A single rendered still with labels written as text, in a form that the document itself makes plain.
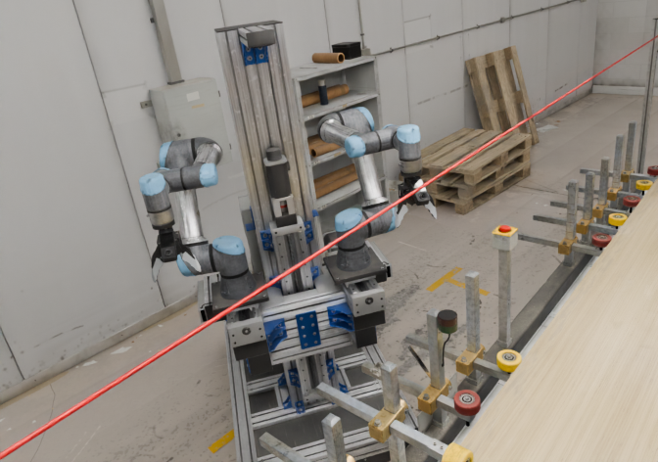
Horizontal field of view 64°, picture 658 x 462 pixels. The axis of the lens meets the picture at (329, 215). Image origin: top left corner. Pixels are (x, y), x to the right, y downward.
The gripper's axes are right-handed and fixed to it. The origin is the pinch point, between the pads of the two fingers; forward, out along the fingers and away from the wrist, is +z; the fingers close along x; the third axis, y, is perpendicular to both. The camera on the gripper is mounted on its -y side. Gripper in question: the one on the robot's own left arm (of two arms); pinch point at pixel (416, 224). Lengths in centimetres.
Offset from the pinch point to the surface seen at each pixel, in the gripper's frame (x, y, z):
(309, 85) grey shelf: -20, 285, -6
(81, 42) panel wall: 130, 200, -69
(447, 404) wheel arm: 8, -39, 46
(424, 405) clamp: 15, -36, 47
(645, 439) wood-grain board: -33, -74, 42
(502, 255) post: -32.4, -2.0, 19.7
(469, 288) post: -11.1, -16.9, 19.7
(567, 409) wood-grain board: -21, -57, 42
